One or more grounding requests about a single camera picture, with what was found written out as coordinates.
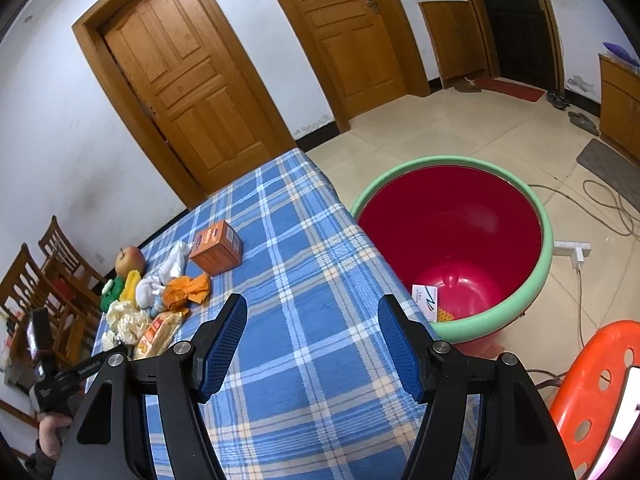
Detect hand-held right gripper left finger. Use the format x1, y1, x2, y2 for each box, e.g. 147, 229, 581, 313
50, 292, 249, 480

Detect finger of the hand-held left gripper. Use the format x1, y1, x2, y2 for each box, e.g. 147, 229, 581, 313
59, 344, 133, 392

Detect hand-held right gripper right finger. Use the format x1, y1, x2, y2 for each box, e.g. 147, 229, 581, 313
377, 294, 581, 480

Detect white tissue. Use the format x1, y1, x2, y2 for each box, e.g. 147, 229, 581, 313
102, 300, 151, 347

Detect orange wrapper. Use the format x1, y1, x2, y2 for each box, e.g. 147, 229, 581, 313
163, 274, 212, 317

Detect orange snack packet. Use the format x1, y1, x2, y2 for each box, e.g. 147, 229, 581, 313
132, 310, 185, 360

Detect orange cardboard box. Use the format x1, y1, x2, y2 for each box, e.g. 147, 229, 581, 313
189, 220, 244, 277

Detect red bucket with green rim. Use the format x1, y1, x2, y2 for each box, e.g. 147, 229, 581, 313
348, 155, 555, 343

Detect person's left forearm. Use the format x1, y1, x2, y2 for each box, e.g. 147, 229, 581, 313
22, 437, 61, 480

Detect person's left hand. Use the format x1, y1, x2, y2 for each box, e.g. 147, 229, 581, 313
38, 411, 77, 459

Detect white card box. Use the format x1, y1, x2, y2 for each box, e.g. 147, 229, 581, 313
411, 283, 441, 321

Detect wooden chair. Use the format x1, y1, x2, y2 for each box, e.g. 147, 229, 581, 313
39, 216, 108, 292
0, 243, 101, 367

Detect green toy broccoli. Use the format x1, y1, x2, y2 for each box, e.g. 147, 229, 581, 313
100, 277, 126, 314

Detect yellow toy corn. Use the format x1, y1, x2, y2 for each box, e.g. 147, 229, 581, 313
119, 270, 144, 304

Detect blue plaid tablecloth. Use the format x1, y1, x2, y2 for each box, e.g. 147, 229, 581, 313
82, 149, 481, 480

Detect brown apple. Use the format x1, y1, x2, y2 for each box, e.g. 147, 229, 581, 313
115, 246, 147, 279

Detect orange plastic stool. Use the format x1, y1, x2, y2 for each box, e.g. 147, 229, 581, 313
549, 321, 640, 480

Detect white power strip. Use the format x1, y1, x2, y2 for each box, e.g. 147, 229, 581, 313
552, 241, 592, 257

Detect pink and white object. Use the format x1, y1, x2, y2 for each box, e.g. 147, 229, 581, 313
585, 365, 640, 480

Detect wooden door with arched panel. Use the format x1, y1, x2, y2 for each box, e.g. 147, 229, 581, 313
72, 0, 299, 209

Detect grey floor mat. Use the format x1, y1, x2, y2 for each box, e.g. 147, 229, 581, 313
576, 138, 640, 200

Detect red doormat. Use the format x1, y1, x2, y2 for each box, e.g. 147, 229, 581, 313
472, 76, 547, 104

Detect grey slippers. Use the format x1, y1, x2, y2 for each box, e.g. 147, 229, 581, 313
568, 111, 600, 136

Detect wooden cabinet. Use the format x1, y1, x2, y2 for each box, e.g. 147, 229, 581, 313
597, 52, 640, 162

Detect dark door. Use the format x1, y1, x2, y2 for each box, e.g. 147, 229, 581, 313
452, 0, 566, 94

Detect purple cloth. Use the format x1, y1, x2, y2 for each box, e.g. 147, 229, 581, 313
603, 41, 640, 67

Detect white plug with cable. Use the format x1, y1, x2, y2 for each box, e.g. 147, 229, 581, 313
570, 252, 590, 353

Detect grey floor cable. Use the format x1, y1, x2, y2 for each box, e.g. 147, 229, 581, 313
527, 179, 640, 241

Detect wooden wall panel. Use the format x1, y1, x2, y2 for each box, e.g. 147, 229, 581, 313
419, 0, 489, 87

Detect wooden door with metal handle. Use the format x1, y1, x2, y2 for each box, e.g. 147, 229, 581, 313
254, 0, 431, 134

